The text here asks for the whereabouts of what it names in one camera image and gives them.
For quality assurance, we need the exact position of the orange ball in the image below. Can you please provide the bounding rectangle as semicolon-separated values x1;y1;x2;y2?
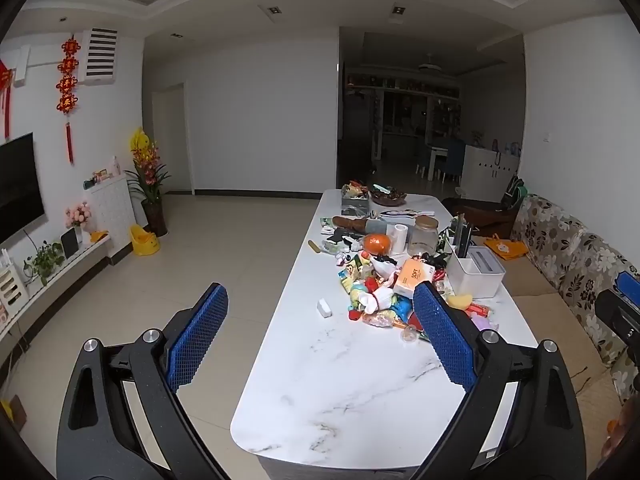
363;233;392;256

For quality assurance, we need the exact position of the white television console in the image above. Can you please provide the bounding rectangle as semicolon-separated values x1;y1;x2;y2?
0;232;112;341

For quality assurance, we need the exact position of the white organiser box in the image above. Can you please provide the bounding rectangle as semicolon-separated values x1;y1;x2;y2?
446;246;507;299

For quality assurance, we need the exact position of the yellow cloth bag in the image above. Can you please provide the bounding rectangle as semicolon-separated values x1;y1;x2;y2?
484;234;530;261

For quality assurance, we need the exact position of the brown log toy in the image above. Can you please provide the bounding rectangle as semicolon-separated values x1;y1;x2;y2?
332;216;376;233

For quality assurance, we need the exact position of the white storage rack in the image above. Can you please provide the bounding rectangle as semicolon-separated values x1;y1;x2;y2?
0;250;27;326

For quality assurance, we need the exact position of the red knot wall hanging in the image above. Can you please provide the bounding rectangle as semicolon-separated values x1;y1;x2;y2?
56;35;81;166

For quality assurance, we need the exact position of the green black backpack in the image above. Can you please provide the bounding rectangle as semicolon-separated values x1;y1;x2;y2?
502;175;528;211

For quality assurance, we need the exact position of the green potted plant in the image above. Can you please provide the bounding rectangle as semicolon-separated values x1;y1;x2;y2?
24;241;66;286

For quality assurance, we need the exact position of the floral sofa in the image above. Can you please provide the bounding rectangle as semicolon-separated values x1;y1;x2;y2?
450;194;640;480

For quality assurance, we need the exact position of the pink flower bouquet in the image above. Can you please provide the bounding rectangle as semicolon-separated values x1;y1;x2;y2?
65;202;96;243

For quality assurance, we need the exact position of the black television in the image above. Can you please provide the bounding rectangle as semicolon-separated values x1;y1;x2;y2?
0;132;46;246

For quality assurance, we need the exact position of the green yellow cartoon packet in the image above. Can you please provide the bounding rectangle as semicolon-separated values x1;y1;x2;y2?
339;262;363;293

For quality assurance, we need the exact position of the black remote control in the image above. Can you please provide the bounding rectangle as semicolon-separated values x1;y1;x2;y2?
452;214;474;259

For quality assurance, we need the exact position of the yellow orchid potted plant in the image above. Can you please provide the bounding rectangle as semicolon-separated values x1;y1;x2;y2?
125;127;171;237

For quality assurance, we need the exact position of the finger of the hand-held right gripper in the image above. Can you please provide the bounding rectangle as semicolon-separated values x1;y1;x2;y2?
595;287;640;361
615;268;640;295

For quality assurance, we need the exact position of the black tablet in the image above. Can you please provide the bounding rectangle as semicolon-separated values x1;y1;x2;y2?
60;227;82;259

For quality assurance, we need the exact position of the white door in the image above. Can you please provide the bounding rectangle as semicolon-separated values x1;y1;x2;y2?
151;82;196;196

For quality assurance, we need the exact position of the white wall shelf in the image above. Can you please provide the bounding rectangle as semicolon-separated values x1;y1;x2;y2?
347;72;461;102

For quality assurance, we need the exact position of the brown cardboard box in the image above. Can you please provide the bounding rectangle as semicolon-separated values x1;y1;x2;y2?
7;395;28;431

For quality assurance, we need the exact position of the yellow potty chair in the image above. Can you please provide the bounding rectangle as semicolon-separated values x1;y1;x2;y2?
129;224;161;257

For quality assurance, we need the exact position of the white fluffy toy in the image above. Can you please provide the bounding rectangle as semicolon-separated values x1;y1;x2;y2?
362;287;397;315

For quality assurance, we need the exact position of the grey box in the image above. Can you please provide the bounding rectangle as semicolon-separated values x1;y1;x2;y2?
341;182;371;216

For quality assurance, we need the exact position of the blue dining chair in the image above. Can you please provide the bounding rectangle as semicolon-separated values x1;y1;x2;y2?
439;139;467;183

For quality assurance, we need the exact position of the dark brown bowl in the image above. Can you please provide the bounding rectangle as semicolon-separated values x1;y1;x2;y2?
369;185;408;207

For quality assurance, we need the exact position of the white paper roll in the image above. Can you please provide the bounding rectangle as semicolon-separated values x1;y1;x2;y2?
389;223;410;256

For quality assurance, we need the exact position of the red tassel wall decoration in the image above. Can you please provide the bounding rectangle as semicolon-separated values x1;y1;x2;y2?
0;59;15;141

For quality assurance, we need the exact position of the orange tissue packet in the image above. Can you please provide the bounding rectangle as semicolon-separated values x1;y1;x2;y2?
394;258;435;297

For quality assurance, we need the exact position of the white sideboard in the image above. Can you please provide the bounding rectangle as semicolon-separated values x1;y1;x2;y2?
460;144;521;203

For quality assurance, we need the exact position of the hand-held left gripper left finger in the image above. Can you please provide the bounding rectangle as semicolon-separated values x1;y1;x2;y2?
56;282;231;480

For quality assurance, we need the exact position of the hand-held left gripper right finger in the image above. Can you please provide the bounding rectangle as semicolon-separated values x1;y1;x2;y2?
410;281;587;480

